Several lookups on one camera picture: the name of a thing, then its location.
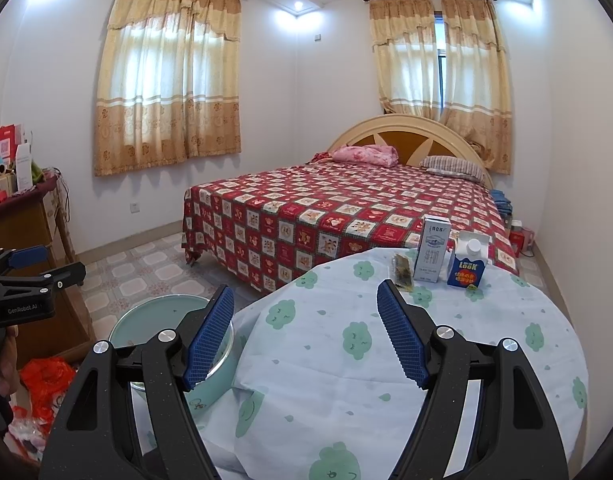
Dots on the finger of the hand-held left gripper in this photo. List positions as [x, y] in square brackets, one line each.
[29, 256]
[61, 275]

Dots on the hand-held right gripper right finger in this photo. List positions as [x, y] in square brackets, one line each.
[401, 335]

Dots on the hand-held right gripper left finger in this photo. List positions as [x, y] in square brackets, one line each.
[209, 340]

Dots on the teal round bin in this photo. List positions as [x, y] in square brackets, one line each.
[151, 317]

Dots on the person's left hand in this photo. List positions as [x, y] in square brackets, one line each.
[10, 360]

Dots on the wooden cabinet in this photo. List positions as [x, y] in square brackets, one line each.
[21, 230]

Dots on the small dark packet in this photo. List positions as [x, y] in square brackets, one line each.
[402, 272]

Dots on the red plastic bag on floor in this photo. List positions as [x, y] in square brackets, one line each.
[46, 385]

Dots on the white tall milk carton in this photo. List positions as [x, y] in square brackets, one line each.
[433, 255]

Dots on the white upright box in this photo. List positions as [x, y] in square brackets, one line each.
[24, 167]

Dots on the blue carton with white cap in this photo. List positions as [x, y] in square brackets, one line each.
[469, 270]

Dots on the red gift box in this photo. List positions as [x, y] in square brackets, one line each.
[1, 142]

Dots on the bed with red checked bedspread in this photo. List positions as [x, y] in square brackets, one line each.
[311, 220]

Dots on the small red box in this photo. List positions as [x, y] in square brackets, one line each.
[518, 239]

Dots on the stack of blue cloths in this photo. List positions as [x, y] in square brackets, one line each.
[501, 202]

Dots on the striped pillow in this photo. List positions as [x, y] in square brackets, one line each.
[451, 166]

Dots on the pink pillow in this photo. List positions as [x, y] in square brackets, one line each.
[366, 155]

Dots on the cream arched headboard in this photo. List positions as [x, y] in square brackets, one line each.
[411, 132]

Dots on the wide beige floral curtain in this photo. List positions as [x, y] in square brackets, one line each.
[166, 85]

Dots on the beige floral curtain panel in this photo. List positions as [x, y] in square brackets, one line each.
[406, 60]
[479, 85]

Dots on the window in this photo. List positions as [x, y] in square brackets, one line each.
[440, 60]

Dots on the recessed ceiling light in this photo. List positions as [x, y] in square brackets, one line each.
[299, 6]

